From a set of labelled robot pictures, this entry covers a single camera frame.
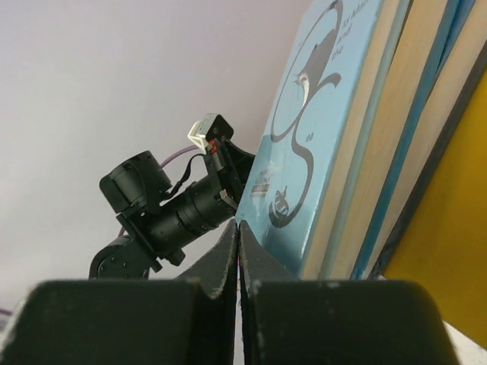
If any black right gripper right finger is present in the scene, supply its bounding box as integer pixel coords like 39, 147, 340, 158
238, 221, 458, 364

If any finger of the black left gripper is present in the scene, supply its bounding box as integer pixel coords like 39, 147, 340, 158
228, 141, 255, 205

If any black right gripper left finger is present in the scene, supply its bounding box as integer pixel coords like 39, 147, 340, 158
1, 221, 238, 364

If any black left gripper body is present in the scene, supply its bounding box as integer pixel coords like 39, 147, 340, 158
196, 140, 243, 219

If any light blue Old Man book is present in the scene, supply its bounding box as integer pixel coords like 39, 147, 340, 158
236, 1, 409, 280

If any dark Wuthering Heights book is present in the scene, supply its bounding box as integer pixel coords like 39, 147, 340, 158
352, 1, 486, 279

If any blue 20000 Leagues book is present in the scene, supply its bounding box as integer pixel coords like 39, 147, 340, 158
320, 1, 458, 279

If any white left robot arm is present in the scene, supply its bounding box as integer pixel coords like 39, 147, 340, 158
88, 139, 255, 279

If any yellow wooden shelf box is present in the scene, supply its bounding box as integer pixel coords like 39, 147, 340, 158
385, 78, 486, 347

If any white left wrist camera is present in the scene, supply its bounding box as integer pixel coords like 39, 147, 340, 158
187, 113, 234, 152

